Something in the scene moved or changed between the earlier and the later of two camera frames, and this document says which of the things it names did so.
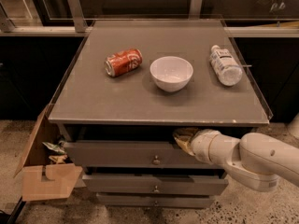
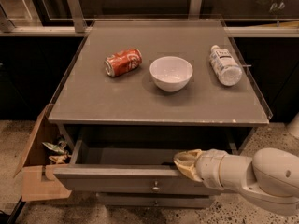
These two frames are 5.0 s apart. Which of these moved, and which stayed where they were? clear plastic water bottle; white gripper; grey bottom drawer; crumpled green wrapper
Moved: white gripper
Stayed: clear plastic water bottle; grey bottom drawer; crumpled green wrapper
